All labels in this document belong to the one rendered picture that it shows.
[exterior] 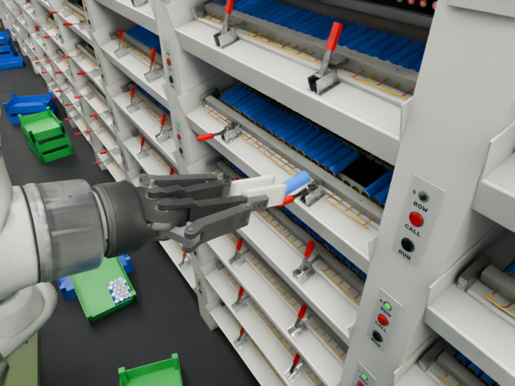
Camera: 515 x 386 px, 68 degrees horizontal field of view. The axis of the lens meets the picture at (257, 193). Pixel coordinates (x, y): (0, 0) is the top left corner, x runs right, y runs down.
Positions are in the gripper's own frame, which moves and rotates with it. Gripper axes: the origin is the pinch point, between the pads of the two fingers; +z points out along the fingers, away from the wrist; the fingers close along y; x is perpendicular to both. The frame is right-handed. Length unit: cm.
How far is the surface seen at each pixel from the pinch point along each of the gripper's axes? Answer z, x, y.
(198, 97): 19, 4, 50
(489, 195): 11.0, -10.1, -21.3
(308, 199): 15.9, 6.5, 4.3
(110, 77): 21, 20, 120
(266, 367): 39, 84, 19
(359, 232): 17.8, 6.9, -5.7
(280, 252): 22.8, 26.6, 13.0
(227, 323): 38, 85, 41
